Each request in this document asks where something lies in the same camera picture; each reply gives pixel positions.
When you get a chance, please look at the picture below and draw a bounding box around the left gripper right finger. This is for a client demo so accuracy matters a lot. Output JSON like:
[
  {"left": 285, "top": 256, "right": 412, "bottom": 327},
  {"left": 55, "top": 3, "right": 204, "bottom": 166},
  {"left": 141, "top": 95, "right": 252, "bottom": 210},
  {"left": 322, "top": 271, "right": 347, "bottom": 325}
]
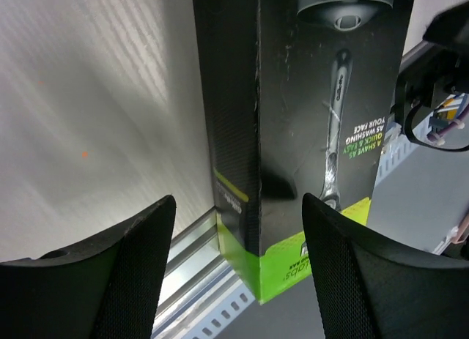
[{"left": 302, "top": 193, "right": 468, "bottom": 338}]

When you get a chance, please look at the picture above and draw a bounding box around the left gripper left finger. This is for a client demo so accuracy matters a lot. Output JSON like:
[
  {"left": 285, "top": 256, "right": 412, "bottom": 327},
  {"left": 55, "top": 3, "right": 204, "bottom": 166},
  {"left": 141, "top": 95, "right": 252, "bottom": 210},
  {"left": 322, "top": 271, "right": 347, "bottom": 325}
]
[{"left": 1, "top": 195, "right": 176, "bottom": 338}]

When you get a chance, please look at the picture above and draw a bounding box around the aluminium mounting rail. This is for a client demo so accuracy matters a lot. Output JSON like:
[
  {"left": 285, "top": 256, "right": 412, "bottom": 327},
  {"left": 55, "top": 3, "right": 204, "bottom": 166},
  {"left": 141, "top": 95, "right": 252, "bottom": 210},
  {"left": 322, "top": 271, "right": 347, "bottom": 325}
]
[{"left": 151, "top": 209, "right": 254, "bottom": 338}]

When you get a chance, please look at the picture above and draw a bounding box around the white slotted cable duct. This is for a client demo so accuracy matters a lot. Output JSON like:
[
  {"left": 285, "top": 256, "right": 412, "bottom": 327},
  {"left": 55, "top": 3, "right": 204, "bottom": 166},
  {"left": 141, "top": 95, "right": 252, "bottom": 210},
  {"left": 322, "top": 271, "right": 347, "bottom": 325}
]
[{"left": 152, "top": 93, "right": 469, "bottom": 339}]

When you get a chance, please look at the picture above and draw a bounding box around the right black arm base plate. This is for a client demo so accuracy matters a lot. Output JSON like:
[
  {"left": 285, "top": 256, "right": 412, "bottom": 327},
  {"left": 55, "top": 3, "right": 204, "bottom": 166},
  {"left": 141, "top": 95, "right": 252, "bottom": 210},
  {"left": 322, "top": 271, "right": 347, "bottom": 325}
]
[{"left": 391, "top": 0, "right": 468, "bottom": 152}]

